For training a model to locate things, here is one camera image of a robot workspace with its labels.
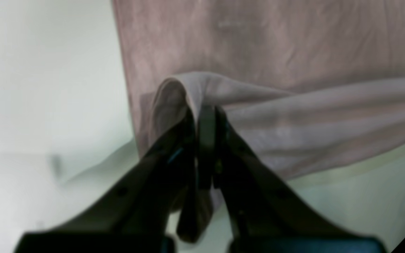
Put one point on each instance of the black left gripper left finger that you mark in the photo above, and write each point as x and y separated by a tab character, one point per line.
132	216

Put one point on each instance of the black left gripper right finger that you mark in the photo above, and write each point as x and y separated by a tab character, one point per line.
266	216

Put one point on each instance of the mauve pink T-shirt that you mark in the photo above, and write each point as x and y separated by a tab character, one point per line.
316	87

